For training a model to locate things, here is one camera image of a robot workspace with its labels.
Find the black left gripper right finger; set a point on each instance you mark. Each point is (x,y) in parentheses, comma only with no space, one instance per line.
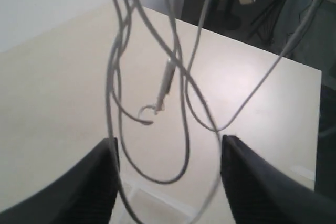
(257,192)

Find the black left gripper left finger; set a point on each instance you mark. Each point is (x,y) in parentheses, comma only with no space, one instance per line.
(84,194)

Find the white wired earphones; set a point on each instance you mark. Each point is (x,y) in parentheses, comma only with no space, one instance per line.
(175,61)

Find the clear plastic hinged case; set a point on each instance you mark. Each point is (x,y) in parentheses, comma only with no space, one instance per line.
(154,203)

